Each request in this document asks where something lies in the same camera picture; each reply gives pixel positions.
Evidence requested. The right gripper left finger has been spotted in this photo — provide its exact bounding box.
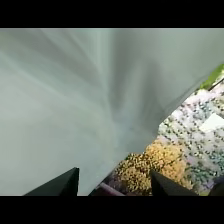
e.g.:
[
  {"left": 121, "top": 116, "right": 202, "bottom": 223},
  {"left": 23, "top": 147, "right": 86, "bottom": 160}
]
[{"left": 24, "top": 167, "right": 81, "bottom": 197}]

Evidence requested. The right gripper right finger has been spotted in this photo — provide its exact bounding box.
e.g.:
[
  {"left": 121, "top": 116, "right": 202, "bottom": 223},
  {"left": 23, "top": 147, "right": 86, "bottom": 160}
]
[{"left": 149, "top": 169, "right": 198, "bottom": 197}]

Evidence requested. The white shirt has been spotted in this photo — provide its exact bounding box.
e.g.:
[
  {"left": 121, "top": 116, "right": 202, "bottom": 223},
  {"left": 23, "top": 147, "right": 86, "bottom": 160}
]
[{"left": 0, "top": 28, "right": 224, "bottom": 197}]

